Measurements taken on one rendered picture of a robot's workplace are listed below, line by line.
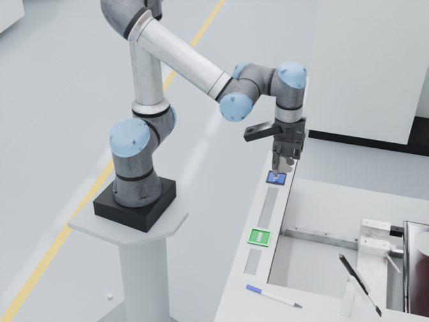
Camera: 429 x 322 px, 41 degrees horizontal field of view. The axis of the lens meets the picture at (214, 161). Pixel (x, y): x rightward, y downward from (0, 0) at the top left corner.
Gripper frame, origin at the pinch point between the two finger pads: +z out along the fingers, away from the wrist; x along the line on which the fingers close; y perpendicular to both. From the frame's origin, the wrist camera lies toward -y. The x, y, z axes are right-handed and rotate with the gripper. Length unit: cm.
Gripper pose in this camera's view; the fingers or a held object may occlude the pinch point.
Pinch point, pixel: (274, 172)
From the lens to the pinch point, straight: 169.7
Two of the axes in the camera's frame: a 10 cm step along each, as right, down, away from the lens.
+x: 2.6, -5.8, 7.7
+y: 9.7, 1.7, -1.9
